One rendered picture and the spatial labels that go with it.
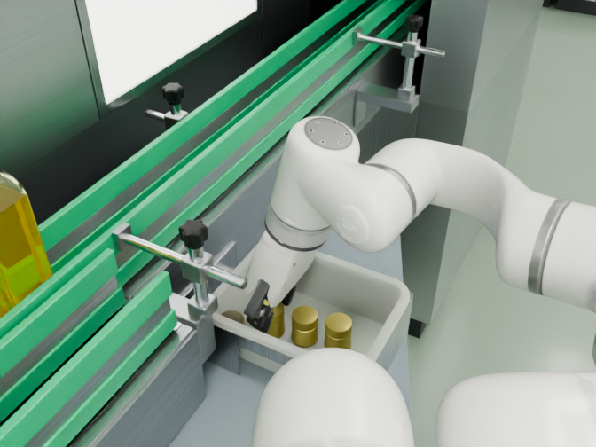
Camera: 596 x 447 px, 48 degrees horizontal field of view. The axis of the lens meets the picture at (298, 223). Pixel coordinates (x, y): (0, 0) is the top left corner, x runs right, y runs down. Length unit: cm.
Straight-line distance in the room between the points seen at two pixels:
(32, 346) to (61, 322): 4
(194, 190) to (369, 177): 32
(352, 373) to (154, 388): 38
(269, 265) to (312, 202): 11
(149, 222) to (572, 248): 48
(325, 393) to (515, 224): 26
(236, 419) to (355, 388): 47
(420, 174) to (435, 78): 79
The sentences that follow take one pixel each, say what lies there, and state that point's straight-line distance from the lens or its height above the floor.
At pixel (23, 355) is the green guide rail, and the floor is 94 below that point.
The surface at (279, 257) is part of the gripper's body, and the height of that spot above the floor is 95.
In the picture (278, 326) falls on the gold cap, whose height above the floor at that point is 79.
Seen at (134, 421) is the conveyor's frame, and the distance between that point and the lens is 73.
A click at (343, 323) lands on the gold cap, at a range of 85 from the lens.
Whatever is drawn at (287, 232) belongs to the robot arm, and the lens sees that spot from 71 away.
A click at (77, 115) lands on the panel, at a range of 92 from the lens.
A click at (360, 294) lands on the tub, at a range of 90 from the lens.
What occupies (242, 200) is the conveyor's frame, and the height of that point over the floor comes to 86.
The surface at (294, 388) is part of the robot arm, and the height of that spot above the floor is 113.
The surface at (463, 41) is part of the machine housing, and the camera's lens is 140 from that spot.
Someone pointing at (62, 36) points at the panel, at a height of 111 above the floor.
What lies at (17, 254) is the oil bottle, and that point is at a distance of 69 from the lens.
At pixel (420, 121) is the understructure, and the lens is 150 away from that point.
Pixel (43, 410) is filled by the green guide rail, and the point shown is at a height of 95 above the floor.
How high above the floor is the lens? 143
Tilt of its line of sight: 39 degrees down
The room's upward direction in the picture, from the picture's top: straight up
